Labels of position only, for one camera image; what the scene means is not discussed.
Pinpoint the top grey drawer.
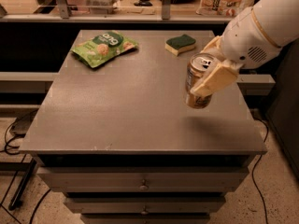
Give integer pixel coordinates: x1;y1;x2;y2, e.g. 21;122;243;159
37;167;249;193

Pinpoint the black cables left floor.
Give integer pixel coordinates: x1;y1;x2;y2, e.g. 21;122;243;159
0;109;52;224

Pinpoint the black cable right floor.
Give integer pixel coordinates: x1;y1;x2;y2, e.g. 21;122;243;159
250;117;270;224

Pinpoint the green rice chip bag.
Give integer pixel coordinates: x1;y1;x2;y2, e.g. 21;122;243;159
71;31;138;68

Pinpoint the black metal stand leg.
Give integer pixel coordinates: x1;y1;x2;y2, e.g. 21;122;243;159
8;159;36;211

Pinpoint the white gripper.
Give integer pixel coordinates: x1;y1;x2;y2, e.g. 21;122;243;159
191;7;282;97

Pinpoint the metal railing frame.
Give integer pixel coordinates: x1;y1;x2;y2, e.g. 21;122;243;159
0;0;234;24

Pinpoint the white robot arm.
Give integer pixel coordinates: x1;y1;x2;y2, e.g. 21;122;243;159
191;0;299;97

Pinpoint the orange soda can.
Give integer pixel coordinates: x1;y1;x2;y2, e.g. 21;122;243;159
185;53;215;109

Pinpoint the green yellow sponge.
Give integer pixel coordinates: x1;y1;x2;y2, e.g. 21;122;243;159
165;35;196;56

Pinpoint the grey drawer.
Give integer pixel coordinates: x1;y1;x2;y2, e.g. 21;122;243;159
81;214;209;224
64;197;225;214
37;167;249;193

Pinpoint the middle grey drawer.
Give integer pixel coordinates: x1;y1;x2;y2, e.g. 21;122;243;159
64;197;225;214

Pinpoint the bottom grey drawer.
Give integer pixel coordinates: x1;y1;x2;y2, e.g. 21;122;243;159
81;214;209;224

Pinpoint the grey power box floor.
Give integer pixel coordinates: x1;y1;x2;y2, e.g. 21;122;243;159
9;110;36;136

